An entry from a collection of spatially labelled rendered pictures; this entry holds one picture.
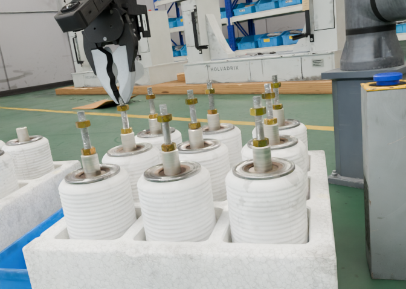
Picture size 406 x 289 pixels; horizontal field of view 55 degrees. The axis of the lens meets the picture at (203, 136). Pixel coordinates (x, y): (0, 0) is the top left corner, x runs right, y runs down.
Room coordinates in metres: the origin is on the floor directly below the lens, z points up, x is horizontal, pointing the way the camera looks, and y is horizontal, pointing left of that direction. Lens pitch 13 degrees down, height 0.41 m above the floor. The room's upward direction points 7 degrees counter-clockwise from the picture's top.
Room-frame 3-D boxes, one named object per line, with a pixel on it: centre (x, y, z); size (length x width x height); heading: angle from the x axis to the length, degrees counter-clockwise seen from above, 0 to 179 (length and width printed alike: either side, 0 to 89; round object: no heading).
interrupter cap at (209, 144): (0.60, 0.01, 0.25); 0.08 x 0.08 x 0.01
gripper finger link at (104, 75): (0.66, 0.13, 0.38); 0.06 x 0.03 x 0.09; 156
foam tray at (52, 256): (0.60, 0.01, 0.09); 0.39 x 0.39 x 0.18; 73
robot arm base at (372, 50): (1.00, -0.45, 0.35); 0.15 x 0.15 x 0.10
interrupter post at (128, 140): (0.63, 0.12, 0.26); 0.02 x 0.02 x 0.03
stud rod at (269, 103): (0.56, -0.10, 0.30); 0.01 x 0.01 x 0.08
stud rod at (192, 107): (0.60, 0.01, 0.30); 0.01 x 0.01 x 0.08
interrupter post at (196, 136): (0.60, 0.01, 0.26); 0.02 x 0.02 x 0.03
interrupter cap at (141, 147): (0.63, 0.12, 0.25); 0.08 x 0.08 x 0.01
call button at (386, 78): (0.58, -0.29, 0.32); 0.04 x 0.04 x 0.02
